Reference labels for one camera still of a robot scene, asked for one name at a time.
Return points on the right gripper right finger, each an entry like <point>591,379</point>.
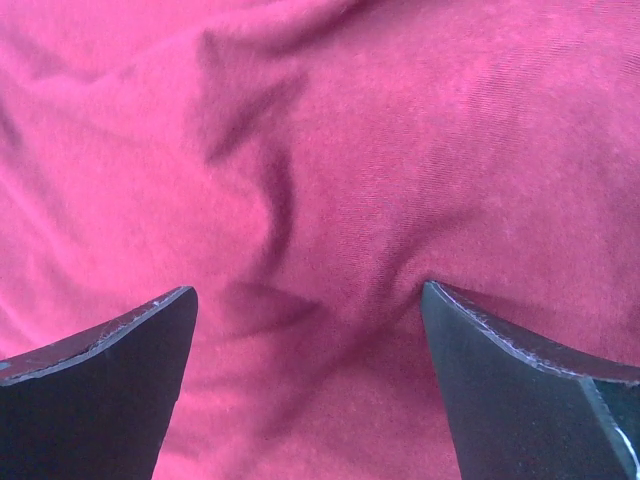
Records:
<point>521,406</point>

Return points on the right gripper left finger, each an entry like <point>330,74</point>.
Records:
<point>97,404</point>

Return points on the maroon t shirt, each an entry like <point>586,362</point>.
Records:
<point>307,166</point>

